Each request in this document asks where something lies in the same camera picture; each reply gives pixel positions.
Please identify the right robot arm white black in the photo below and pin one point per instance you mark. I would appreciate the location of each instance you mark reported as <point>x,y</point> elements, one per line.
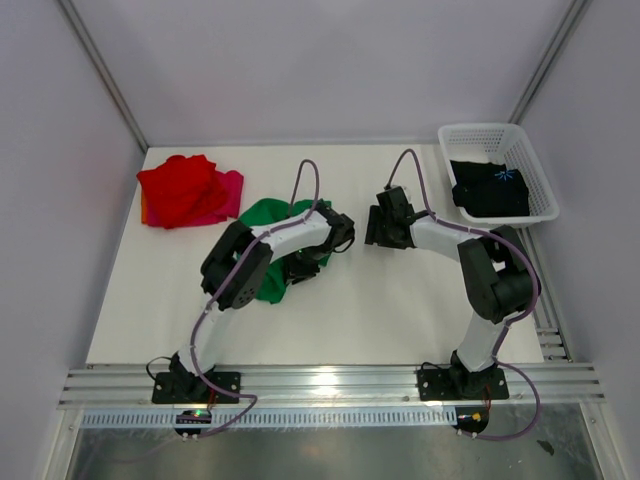
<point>500,284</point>

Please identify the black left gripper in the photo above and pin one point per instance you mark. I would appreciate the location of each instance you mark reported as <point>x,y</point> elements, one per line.
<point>296,273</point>

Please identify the green t shirt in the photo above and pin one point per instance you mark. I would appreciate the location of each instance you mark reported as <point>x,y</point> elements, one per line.
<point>266,211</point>

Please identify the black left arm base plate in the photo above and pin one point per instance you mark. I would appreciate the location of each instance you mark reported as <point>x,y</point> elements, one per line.
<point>170,389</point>

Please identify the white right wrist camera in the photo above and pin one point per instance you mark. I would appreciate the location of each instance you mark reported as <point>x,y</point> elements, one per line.
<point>405,191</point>

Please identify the right black controller board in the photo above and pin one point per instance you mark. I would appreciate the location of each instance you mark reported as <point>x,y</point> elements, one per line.
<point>471,422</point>

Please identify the orange folded t shirt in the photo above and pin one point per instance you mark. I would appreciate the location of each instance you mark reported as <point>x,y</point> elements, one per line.
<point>143,209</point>

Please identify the red folded t shirt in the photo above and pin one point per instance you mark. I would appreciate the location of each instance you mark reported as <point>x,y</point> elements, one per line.
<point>182,189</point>

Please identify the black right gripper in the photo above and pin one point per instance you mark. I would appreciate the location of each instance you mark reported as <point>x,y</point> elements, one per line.
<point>374,234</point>

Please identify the grey slotted cable duct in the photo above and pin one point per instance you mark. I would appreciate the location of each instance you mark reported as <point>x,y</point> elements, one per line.
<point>278,418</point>

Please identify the black controller board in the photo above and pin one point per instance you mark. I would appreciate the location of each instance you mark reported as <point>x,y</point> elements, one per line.
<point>192,422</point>
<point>471,422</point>

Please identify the black t shirt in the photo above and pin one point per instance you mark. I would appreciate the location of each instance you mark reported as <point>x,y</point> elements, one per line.
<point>490,190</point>

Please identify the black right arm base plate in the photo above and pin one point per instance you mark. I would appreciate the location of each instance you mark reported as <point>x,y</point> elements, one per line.
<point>454,382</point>

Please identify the aluminium mounting rail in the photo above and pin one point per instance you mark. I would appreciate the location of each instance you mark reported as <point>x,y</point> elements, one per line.
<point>282,386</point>

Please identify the left black controller board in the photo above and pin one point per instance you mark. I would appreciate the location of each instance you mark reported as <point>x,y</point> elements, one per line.
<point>192,422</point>

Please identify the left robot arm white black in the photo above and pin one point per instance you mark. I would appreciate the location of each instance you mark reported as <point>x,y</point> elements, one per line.
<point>234,271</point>

